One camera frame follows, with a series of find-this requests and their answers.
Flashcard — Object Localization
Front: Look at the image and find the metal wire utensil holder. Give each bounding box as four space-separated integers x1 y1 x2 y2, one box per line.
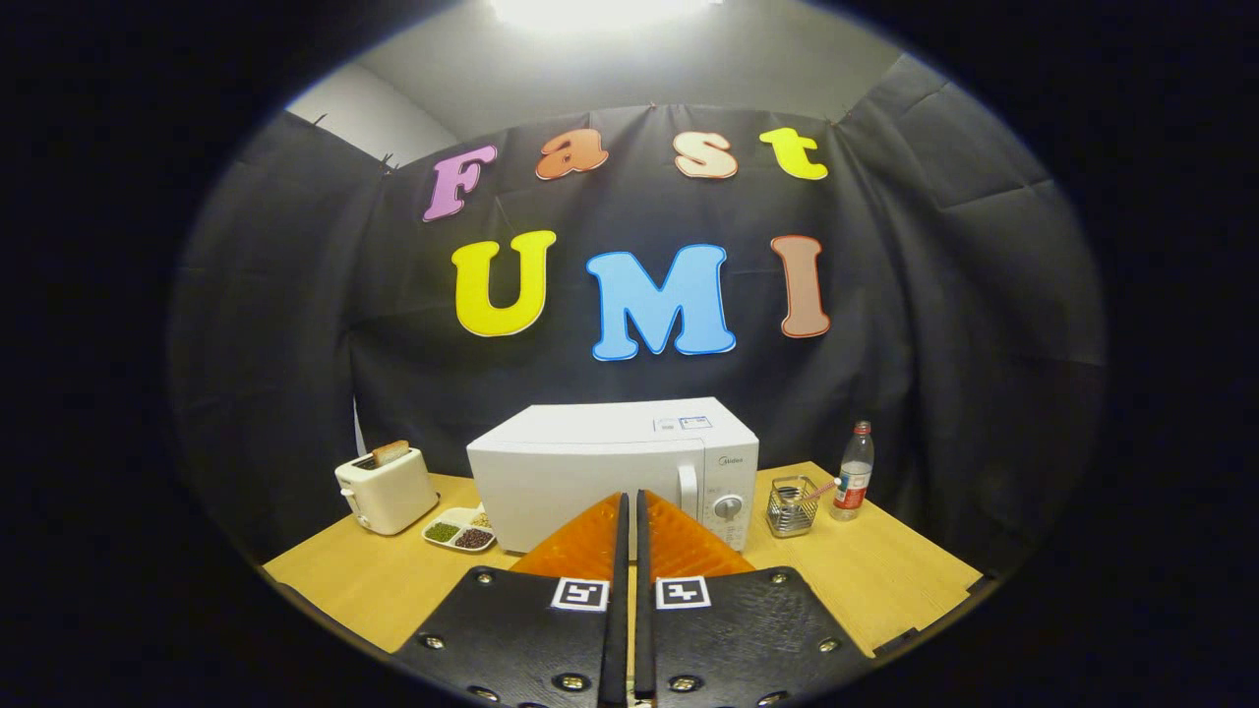
765 475 822 539

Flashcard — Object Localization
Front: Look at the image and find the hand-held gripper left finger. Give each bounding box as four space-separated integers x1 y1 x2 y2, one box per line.
391 492 630 708

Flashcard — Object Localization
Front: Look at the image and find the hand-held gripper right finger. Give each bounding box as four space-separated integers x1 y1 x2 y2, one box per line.
634 489 876 708

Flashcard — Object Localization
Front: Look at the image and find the white divided bean dish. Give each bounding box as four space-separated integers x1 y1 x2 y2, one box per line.
422 503 496 554

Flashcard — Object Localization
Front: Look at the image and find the clear plastic water bottle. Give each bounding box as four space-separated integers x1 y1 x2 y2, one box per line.
830 420 875 522

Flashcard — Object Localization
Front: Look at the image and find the white toaster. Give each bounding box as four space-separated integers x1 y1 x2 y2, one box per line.
334 447 441 536

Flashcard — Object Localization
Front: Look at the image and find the white microwave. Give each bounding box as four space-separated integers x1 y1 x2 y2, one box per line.
466 397 760 556

